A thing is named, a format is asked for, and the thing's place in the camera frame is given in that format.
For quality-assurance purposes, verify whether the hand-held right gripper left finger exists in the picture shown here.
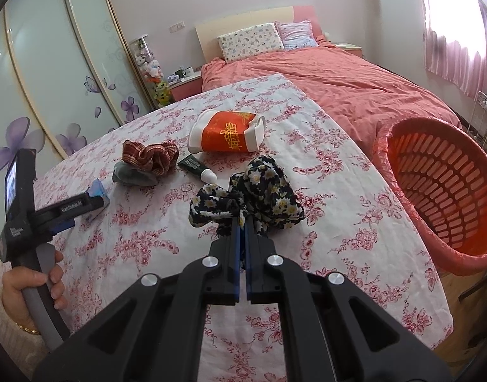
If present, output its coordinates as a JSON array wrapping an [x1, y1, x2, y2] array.
[[31, 215, 244, 382]]

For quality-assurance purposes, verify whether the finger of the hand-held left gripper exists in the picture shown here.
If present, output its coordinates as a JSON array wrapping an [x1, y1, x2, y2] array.
[[36, 191, 110, 221]]

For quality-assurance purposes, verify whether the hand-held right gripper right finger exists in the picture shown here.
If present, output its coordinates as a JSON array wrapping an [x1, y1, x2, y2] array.
[[244, 218, 456, 382]]

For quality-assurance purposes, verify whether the blue plastic packet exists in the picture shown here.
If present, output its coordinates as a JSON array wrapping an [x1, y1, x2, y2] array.
[[84, 178, 110, 223]]

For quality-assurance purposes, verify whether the black floral scrunchie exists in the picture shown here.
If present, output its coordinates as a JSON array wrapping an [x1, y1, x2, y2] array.
[[188, 156, 306, 231]]

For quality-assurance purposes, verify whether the brown plaid scrunchie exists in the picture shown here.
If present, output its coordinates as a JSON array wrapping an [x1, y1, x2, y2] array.
[[122, 140, 180, 178]]

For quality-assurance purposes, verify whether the dark green cosmetic tube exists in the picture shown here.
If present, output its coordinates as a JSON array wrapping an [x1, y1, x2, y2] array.
[[177, 154, 217, 182]]

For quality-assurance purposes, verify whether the orange paper cup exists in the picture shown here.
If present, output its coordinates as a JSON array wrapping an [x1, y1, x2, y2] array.
[[188, 109, 267, 155]]

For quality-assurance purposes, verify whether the orange plastic laundry basket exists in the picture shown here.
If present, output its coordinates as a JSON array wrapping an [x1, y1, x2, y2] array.
[[374, 116, 487, 277]]

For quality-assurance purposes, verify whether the person's left forearm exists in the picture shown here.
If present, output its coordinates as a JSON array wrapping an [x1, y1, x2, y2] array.
[[0, 286, 49, 378]]

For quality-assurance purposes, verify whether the person's left hand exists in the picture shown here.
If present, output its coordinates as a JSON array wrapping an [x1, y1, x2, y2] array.
[[0, 249, 68, 333]]

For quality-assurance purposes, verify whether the table with floral cloth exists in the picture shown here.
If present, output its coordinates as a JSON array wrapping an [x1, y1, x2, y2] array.
[[26, 74, 455, 382]]

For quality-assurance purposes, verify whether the wardrobe with purple flower doors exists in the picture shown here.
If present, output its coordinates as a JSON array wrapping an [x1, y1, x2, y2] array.
[[0, 0, 154, 192]]

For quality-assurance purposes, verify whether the yellow green plush toy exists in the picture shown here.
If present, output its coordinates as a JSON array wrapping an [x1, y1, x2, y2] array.
[[150, 80, 170, 107]]

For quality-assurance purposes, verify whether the clear tube of plush toys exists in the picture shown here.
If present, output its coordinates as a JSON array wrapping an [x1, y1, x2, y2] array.
[[129, 36, 170, 108]]

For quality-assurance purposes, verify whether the pink bedside table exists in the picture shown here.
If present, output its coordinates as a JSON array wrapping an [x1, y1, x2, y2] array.
[[335, 42, 363, 60], [168, 72, 203, 102]]

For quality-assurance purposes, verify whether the bed with salmon duvet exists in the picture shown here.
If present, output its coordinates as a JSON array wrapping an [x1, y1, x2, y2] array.
[[201, 44, 464, 144]]

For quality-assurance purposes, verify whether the white floral pillow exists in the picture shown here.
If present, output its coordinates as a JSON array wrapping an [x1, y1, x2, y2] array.
[[217, 23, 286, 63]]

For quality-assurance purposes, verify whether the pink striped pillow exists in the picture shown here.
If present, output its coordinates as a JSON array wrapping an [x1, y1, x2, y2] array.
[[276, 20, 319, 50]]

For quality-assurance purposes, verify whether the beige and pink headboard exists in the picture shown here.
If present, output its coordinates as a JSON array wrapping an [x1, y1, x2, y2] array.
[[195, 6, 324, 64]]

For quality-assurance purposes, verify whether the pink curtain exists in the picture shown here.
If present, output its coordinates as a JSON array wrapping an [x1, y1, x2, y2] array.
[[416, 0, 487, 100]]

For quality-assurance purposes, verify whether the white wire rack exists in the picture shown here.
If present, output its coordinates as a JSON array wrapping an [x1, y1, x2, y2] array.
[[464, 91, 487, 156]]

